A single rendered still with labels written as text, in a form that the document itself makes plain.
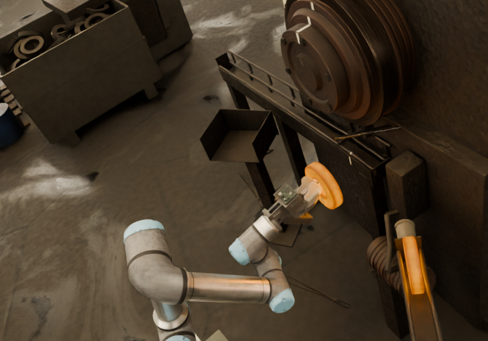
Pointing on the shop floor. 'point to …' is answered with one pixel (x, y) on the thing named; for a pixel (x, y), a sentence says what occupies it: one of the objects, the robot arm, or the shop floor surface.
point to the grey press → (155, 2)
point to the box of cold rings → (77, 68)
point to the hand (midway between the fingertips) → (322, 181)
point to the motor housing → (391, 286)
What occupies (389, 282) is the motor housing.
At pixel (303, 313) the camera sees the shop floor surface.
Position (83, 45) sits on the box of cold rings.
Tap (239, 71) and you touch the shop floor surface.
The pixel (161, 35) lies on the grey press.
